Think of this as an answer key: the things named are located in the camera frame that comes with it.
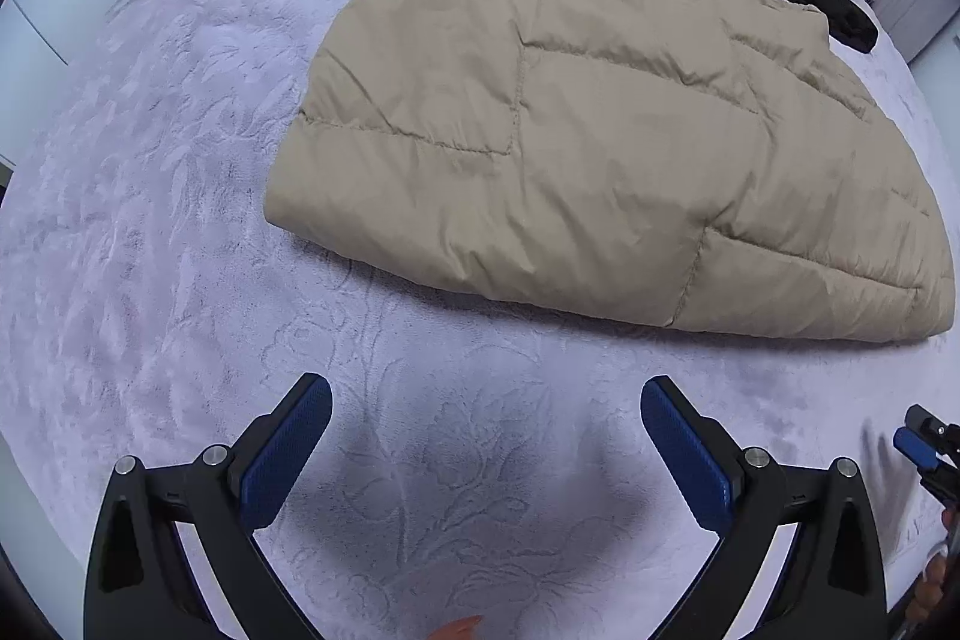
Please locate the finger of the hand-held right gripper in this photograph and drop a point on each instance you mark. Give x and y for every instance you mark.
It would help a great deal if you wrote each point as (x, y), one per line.
(909, 443)
(919, 417)

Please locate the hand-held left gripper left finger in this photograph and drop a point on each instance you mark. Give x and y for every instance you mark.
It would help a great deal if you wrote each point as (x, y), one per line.
(289, 452)

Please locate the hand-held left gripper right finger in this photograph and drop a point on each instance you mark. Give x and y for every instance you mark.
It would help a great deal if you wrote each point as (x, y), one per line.
(686, 452)

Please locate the beige puffer jacket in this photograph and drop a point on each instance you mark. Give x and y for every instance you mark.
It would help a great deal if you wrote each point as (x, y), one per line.
(600, 160)

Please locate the person's right hand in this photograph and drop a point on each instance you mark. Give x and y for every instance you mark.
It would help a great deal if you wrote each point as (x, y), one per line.
(937, 572)

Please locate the person's left hand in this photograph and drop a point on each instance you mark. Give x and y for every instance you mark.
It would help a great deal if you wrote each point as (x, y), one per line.
(457, 630)

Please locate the lavender embossed blanket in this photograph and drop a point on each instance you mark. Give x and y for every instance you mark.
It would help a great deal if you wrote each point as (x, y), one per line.
(187, 160)

